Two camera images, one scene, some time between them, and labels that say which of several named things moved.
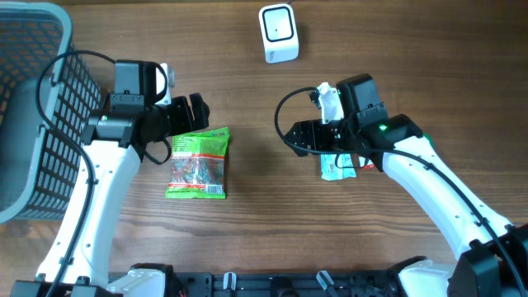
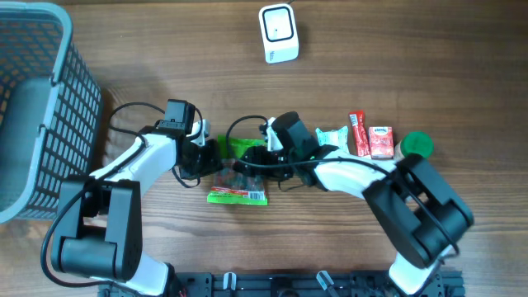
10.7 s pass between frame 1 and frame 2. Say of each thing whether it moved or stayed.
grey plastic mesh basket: stayed
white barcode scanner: stayed
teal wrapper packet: moved
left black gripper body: moved
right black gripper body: moved
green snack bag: moved
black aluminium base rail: stayed
